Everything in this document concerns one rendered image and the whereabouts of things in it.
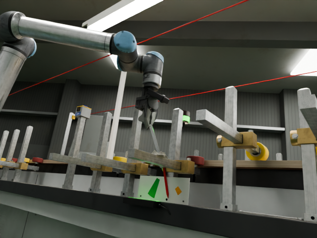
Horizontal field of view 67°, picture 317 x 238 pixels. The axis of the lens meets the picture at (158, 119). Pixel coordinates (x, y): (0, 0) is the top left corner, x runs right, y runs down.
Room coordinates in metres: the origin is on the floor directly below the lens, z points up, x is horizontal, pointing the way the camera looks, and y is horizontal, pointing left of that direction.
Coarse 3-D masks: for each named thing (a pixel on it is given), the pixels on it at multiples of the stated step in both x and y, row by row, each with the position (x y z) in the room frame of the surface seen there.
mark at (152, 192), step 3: (156, 180) 1.06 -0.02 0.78; (156, 183) 1.06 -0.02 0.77; (153, 186) 1.07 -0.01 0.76; (156, 186) 1.06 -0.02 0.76; (150, 189) 1.08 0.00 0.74; (153, 189) 1.07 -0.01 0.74; (156, 189) 1.06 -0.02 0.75; (150, 192) 1.08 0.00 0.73; (153, 192) 1.07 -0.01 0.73; (150, 195) 1.08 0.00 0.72; (153, 195) 1.07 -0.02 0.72
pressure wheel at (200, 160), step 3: (189, 156) 1.08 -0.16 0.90; (192, 156) 1.07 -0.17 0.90; (195, 156) 1.06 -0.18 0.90; (198, 156) 1.06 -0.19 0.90; (186, 159) 1.10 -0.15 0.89; (192, 159) 1.07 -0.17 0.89; (195, 159) 1.06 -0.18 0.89; (198, 159) 1.06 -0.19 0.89; (201, 159) 1.07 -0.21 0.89; (195, 162) 1.06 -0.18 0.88; (198, 162) 1.06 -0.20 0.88; (201, 162) 1.07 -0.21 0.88; (195, 165) 1.09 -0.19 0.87; (198, 165) 1.12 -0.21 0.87; (201, 165) 1.10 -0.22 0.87; (192, 180) 1.10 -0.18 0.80
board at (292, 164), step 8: (48, 160) 2.03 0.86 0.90; (208, 160) 1.10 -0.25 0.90; (216, 160) 1.08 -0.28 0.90; (240, 160) 1.01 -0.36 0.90; (248, 160) 0.99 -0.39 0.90; (240, 168) 1.05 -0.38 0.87; (248, 168) 1.02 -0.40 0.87; (256, 168) 1.00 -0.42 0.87; (264, 168) 0.97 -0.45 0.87; (272, 168) 0.95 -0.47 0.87; (280, 168) 0.93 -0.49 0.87; (288, 168) 0.90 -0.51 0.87; (296, 168) 0.88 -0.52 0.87
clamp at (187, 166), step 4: (176, 160) 1.00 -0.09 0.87; (180, 160) 0.99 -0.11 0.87; (184, 160) 0.98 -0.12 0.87; (188, 160) 0.97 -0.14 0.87; (184, 164) 0.98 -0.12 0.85; (188, 164) 0.97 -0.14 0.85; (192, 164) 0.99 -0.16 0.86; (168, 168) 1.03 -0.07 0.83; (184, 168) 0.97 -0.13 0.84; (188, 168) 0.97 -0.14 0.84; (192, 168) 0.99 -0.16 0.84; (176, 172) 1.01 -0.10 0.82; (180, 172) 0.99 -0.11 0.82; (184, 172) 0.98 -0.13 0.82; (188, 172) 0.97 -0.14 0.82; (192, 172) 0.99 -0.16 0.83
